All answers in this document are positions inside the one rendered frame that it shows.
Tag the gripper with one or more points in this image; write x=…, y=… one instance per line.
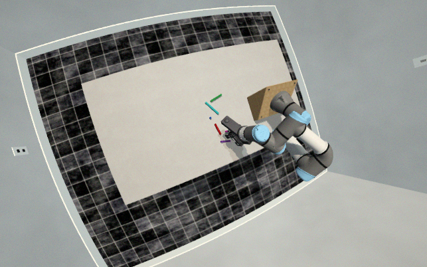
x=233, y=137

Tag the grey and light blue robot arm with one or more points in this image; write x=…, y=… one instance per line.
x=293, y=126

